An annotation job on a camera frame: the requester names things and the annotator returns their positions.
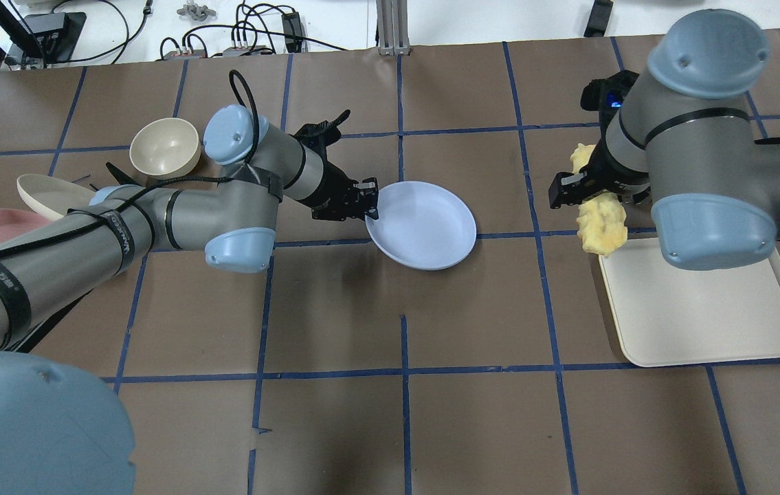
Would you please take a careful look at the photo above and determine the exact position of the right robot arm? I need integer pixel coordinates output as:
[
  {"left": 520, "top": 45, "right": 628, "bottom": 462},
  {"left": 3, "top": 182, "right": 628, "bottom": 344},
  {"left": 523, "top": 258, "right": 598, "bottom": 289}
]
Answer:
[{"left": 548, "top": 9, "right": 780, "bottom": 272}]

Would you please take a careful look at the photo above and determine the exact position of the pink plate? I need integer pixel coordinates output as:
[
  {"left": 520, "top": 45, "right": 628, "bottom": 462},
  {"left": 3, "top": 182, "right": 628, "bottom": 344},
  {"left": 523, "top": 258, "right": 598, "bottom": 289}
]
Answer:
[{"left": 0, "top": 209, "right": 51, "bottom": 243}]

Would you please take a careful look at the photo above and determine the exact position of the cream plate in rack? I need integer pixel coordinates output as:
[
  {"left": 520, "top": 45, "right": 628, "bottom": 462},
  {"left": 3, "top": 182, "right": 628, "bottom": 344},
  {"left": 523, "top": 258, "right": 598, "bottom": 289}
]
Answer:
[{"left": 16, "top": 173, "right": 96, "bottom": 221}]

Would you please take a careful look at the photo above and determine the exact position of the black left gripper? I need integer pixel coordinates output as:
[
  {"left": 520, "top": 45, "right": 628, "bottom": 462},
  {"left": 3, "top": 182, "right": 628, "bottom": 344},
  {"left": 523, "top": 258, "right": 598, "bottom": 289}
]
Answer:
[{"left": 293, "top": 109, "right": 379, "bottom": 221}]

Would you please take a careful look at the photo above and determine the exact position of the white rectangular tray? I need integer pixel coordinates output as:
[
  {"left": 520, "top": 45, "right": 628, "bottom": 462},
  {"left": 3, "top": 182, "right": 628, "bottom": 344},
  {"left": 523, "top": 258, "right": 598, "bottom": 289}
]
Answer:
[{"left": 598, "top": 238, "right": 780, "bottom": 367}]

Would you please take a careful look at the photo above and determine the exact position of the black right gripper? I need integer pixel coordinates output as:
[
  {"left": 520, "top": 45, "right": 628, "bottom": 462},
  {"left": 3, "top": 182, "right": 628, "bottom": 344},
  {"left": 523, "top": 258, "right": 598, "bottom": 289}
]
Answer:
[{"left": 549, "top": 148, "right": 651, "bottom": 209}]

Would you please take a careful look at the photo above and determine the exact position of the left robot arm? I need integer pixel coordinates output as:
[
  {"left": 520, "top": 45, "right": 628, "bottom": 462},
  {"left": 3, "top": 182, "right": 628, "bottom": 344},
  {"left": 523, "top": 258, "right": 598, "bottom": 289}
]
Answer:
[{"left": 0, "top": 69, "right": 379, "bottom": 494}]

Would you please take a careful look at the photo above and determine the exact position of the blue plate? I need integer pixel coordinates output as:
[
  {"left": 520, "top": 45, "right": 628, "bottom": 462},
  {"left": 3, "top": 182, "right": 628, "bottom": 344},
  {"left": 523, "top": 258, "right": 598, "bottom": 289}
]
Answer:
[{"left": 365, "top": 181, "right": 477, "bottom": 272}]

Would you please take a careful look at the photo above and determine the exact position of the aluminium frame post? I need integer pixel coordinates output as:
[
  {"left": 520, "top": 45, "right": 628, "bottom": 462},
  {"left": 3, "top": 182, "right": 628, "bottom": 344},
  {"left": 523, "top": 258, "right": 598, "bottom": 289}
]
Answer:
[{"left": 376, "top": 0, "right": 411, "bottom": 56}]

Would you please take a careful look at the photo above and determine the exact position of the cream bowl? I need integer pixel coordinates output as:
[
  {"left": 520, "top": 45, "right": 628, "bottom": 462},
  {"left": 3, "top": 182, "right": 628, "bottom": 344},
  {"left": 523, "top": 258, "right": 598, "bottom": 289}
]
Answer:
[{"left": 129, "top": 117, "right": 201, "bottom": 179}]

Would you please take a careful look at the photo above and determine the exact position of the black power adapter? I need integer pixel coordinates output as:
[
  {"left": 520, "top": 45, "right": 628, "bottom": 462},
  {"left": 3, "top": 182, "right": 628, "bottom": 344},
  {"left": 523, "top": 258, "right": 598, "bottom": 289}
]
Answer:
[{"left": 282, "top": 10, "right": 306, "bottom": 53}]

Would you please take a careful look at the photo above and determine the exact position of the black monitor stand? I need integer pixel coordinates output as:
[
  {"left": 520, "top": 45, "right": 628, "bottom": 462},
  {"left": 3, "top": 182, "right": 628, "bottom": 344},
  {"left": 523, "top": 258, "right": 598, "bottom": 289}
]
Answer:
[{"left": 0, "top": 1, "right": 87, "bottom": 66}]

